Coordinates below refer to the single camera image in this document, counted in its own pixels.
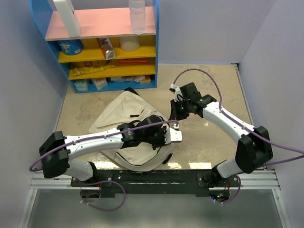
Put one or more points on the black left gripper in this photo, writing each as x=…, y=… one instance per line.
x=163, y=131

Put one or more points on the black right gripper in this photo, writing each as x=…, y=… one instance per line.
x=175, y=115

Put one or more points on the beige student backpack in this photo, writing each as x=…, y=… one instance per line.
x=125, y=108

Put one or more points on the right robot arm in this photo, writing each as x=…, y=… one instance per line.
x=253, y=149

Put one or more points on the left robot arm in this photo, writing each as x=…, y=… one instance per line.
x=59, y=154

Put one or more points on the blue tissue pack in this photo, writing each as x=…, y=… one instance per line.
x=81, y=85

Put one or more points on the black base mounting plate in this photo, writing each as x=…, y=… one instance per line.
x=168, y=182

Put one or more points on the orange flat box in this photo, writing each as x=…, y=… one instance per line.
x=142, y=60

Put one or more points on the white round container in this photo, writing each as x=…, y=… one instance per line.
x=130, y=43

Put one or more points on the colourful wooden shelf unit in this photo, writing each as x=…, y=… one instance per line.
x=96, y=49

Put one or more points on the brown silver snack packet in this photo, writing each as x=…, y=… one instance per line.
x=106, y=48

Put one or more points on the yellow snack packet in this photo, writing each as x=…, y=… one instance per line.
x=79, y=71

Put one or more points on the clear plastic water bottle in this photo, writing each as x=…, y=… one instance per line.
x=137, y=16

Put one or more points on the blue snack cup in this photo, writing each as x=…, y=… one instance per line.
x=71, y=47

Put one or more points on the white rectangular bottle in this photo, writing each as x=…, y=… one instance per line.
x=68, y=16

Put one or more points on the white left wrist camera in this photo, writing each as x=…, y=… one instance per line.
x=173, y=136

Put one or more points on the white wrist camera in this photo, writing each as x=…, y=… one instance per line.
x=173, y=136
x=177, y=93

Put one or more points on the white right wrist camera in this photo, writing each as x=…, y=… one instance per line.
x=177, y=93

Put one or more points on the aluminium rail frame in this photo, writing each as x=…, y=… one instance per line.
x=59, y=155

